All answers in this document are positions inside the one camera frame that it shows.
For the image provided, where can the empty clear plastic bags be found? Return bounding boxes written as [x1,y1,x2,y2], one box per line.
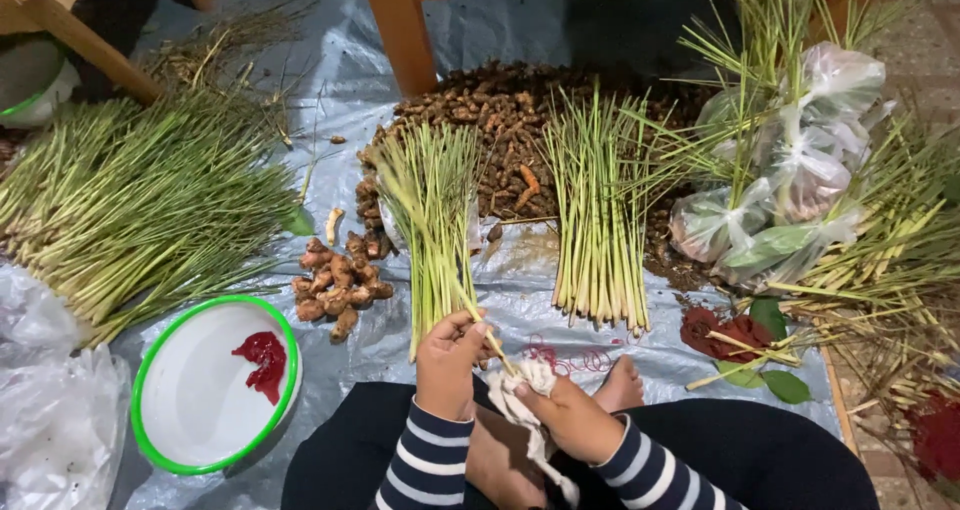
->
[0,264,133,510]

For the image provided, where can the filled clear plastic bag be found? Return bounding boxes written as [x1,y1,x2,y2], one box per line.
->
[693,88,759,160]
[669,183,775,265]
[796,41,888,122]
[765,118,871,224]
[714,206,865,289]

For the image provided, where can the white bowl green rim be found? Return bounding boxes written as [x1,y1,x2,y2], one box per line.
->
[130,294,303,475]

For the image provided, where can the person's right hand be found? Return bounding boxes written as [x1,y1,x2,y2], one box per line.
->
[513,377,628,466]

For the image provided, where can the pile of turmeric roots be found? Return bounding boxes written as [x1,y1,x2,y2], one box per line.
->
[354,60,721,289]

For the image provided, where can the red rubber bands clump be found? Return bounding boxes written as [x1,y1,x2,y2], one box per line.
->
[231,331,288,406]

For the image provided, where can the pile of galangal pieces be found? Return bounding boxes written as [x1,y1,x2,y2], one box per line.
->
[291,230,396,344]

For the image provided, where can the large heap of lemongrass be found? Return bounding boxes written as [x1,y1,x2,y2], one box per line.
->
[0,90,301,347]

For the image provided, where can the wooden stool frame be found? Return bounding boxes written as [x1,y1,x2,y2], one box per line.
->
[0,0,217,107]

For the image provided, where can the red flower heap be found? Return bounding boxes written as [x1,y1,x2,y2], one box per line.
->
[902,391,960,487]

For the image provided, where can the heap of dry grass trimmings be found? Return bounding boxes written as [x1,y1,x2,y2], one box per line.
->
[138,0,320,151]

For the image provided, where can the trimmed lemongrass bundle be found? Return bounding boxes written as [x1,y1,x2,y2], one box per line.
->
[541,86,680,337]

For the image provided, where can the single lemongrass stalk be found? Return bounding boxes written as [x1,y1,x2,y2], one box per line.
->
[450,270,520,378]

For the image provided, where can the person's bare foot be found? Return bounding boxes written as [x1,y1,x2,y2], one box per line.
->
[591,355,647,414]
[464,403,550,510]

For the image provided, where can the small lemongrass bundle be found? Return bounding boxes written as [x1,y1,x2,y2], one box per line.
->
[366,122,489,364]

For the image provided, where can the green leaf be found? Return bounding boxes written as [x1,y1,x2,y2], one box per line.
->
[760,369,814,406]
[280,205,317,238]
[715,360,766,390]
[749,297,789,343]

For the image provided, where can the untrimmed lemongrass heap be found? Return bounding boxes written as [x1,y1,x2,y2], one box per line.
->
[637,0,960,451]

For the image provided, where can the white cloth rag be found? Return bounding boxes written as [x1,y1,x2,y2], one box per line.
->
[485,357,583,508]

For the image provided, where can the person's black trousers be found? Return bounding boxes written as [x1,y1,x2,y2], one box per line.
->
[280,379,883,510]

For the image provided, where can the person's left hand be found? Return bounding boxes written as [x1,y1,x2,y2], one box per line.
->
[415,307,498,422]

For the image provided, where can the white basin green rim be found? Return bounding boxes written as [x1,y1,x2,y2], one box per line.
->
[0,36,82,130]

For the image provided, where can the grey plastic tarp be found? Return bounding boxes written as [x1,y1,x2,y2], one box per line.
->
[105,0,845,510]

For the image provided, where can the loose red rubber bands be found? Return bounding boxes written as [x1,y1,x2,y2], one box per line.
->
[523,335,625,376]

